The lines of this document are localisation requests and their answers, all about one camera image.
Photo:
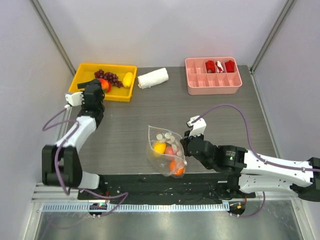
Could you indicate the yellow fake mango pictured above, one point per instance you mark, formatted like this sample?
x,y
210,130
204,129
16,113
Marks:
x,y
127,80

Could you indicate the red fake tomato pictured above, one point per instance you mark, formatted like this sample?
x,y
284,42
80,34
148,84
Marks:
x,y
109,87

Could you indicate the grey aluminium corner rail right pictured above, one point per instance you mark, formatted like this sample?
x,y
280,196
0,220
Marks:
x,y
276,27

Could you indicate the grey aluminium corner rail left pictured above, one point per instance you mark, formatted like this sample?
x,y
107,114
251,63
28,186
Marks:
x,y
52,34

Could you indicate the red rolled cloth left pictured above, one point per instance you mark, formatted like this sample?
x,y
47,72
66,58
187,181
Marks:
x,y
210,66

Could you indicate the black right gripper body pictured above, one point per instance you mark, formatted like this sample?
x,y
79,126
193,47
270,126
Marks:
x,y
187,146

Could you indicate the red rolled cloth right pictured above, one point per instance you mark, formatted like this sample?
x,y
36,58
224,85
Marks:
x,y
229,66

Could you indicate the perforated metal cable rail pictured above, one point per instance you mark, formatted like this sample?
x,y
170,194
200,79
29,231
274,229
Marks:
x,y
96,207

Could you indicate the pink divided organizer box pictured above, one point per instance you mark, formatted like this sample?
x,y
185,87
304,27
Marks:
x,y
199,82

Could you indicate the grey aluminium corner rail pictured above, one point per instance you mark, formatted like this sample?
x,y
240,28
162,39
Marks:
x,y
52,34
276,27

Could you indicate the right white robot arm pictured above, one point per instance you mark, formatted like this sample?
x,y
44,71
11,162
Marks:
x,y
249,172

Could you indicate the yellow fake lemon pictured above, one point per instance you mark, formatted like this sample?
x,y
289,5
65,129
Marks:
x,y
160,147

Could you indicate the orange red fake persimmon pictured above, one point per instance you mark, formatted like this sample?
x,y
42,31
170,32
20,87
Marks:
x,y
103,83

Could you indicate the pink fake peach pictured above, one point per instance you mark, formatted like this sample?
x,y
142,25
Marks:
x,y
171,150

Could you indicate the yellow plastic tray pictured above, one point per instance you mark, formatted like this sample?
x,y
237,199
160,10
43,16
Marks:
x,y
85,73

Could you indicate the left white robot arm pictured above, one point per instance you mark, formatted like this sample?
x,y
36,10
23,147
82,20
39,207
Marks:
x,y
61,165

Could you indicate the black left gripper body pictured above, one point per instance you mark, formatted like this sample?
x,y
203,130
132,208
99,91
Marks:
x,y
101,106

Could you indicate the rolled white towel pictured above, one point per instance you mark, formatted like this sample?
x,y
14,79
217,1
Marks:
x,y
153,78

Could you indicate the purple fake grape bunch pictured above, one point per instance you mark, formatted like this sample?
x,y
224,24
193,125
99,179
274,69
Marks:
x,y
110,77

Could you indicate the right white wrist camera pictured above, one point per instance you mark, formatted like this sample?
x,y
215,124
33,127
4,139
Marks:
x,y
197,126

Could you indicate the red white rolled cloth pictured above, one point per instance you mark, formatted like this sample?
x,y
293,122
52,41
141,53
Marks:
x,y
219,67

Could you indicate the clear zip top bag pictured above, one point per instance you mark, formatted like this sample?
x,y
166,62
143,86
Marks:
x,y
161,162

